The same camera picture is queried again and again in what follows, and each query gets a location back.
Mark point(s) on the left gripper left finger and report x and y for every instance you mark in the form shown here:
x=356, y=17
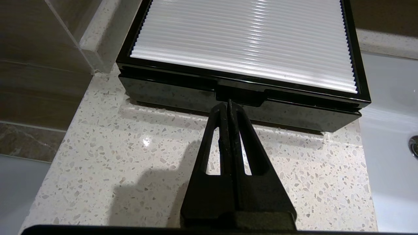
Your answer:
x=209, y=195

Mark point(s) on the black amenity drawer box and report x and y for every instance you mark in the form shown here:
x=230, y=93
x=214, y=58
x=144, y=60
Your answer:
x=248, y=83

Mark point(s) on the chrome sink drain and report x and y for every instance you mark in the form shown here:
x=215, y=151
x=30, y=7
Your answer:
x=414, y=147

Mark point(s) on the white sink basin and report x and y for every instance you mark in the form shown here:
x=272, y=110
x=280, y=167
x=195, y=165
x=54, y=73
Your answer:
x=392, y=130

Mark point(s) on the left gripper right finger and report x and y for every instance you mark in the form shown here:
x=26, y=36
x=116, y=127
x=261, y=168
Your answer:
x=264, y=199

